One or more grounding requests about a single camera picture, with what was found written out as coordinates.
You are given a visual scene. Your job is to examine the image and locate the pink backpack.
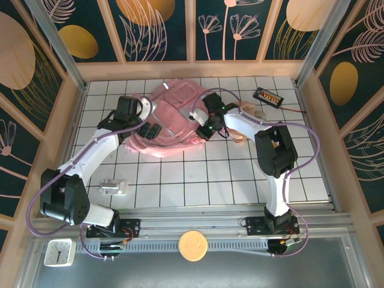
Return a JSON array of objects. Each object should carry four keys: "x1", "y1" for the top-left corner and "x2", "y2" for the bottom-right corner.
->
[{"x1": 124, "y1": 78, "x2": 208, "y2": 158}]

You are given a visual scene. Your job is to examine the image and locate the black battery box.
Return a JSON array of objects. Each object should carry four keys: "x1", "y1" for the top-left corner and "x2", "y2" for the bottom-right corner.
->
[{"x1": 253, "y1": 86, "x2": 284, "y2": 108}]

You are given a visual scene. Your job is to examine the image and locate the small white plastic device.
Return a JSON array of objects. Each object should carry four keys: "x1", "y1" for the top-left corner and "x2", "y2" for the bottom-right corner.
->
[{"x1": 100, "y1": 178, "x2": 129, "y2": 196}]

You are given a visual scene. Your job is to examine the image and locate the round yellow sponge disc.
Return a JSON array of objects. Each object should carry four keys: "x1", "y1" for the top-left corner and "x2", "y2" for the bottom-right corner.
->
[{"x1": 179, "y1": 230, "x2": 208, "y2": 262}]

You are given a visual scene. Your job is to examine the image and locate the grey metal shelf plate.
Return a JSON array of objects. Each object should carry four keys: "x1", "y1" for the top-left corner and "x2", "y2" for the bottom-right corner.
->
[{"x1": 29, "y1": 236, "x2": 368, "y2": 288}]

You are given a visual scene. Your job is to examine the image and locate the white square alarm clock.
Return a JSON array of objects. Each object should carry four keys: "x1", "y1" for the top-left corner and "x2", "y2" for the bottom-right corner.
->
[{"x1": 44, "y1": 238, "x2": 77, "y2": 268}]

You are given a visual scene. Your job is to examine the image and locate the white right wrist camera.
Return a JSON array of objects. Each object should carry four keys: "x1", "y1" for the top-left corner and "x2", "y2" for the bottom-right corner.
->
[{"x1": 188, "y1": 109, "x2": 208, "y2": 127}]

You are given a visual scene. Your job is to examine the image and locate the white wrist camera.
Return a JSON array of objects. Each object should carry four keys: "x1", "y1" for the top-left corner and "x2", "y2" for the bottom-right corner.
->
[
  {"x1": 188, "y1": 109, "x2": 208, "y2": 127},
  {"x1": 137, "y1": 95, "x2": 158, "y2": 121}
]

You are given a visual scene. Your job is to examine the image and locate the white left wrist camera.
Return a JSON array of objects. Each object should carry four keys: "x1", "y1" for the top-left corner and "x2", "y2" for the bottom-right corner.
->
[{"x1": 137, "y1": 95, "x2": 158, "y2": 121}]

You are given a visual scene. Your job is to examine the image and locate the aluminium side rail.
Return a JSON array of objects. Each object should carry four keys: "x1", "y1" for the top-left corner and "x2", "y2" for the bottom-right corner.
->
[
  {"x1": 47, "y1": 82, "x2": 88, "y2": 217},
  {"x1": 295, "y1": 80, "x2": 341, "y2": 212}
]

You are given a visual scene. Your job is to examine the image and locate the red wire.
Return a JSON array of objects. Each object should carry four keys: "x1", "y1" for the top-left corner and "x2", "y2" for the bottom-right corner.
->
[{"x1": 280, "y1": 105, "x2": 307, "y2": 114}]

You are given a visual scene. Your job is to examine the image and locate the aluminium corner post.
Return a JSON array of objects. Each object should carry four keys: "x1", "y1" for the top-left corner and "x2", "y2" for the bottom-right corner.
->
[
  {"x1": 25, "y1": 0, "x2": 88, "y2": 91},
  {"x1": 295, "y1": 0, "x2": 352, "y2": 88}
]

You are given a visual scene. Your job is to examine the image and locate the aluminium front rail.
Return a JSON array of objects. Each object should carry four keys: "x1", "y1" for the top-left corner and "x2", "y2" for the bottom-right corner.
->
[{"x1": 29, "y1": 209, "x2": 356, "y2": 241}]

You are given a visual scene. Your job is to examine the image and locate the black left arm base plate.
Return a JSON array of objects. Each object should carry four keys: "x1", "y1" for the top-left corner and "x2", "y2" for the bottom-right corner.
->
[{"x1": 86, "y1": 218, "x2": 141, "y2": 239}]

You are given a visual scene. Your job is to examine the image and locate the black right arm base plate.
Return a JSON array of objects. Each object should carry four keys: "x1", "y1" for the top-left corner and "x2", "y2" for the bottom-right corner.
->
[{"x1": 245, "y1": 215, "x2": 300, "y2": 236}]

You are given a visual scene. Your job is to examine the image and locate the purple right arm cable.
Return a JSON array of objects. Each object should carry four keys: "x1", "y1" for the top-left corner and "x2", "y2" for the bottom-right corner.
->
[{"x1": 191, "y1": 87, "x2": 319, "y2": 258}]

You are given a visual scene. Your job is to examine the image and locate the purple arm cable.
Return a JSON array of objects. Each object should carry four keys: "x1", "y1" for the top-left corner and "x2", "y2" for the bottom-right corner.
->
[
  {"x1": 191, "y1": 87, "x2": 319, "y2": 258},
  {"x1": 26, "y1": 95, "x2": 152, "y2": 259}
]

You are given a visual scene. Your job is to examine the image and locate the grey slotted cable duct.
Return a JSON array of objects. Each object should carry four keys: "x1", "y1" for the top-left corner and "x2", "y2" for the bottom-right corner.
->
[{"x1": 74, "y1": 239, "x2": 271, "y2": 253}]

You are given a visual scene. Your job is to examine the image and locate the black electronics module with wires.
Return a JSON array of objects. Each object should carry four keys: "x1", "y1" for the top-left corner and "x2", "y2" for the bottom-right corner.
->
[
  {"x1": 98, "y1": 238, "x2": 127, "y2": 260},
  {"x1": 266, "y1": 233, "x2": 302, "y2": 258}
]

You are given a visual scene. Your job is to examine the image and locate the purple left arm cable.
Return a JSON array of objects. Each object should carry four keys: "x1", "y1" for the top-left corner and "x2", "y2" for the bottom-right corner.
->
[{"x1": 26, "y1": 95, "x2": 152, "y2": 259}]

